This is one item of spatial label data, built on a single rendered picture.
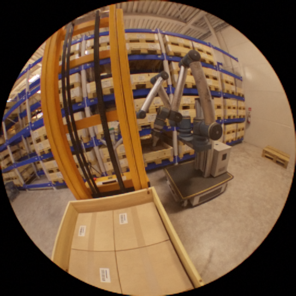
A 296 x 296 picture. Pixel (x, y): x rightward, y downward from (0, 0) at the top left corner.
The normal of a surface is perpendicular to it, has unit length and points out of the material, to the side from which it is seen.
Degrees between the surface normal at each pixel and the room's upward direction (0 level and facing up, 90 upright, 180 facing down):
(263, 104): 90
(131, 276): 0
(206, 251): 0
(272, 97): 90
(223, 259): 0
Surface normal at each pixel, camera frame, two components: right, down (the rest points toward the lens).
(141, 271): -0.14, -0.93
